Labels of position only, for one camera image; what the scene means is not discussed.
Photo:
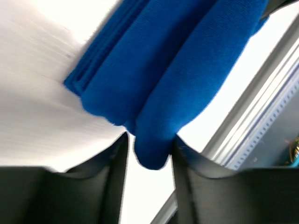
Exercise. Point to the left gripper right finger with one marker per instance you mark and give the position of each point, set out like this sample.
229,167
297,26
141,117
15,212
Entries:
208,193

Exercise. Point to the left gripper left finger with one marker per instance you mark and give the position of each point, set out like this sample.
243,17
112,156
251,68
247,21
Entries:
89,193

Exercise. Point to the blue towel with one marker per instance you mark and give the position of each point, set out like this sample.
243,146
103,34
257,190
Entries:
157,64

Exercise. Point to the aluminium rail frame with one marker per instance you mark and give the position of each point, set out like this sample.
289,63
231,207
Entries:
276,146

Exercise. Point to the white slotted cable duct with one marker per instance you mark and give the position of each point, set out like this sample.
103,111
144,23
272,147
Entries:
273,111

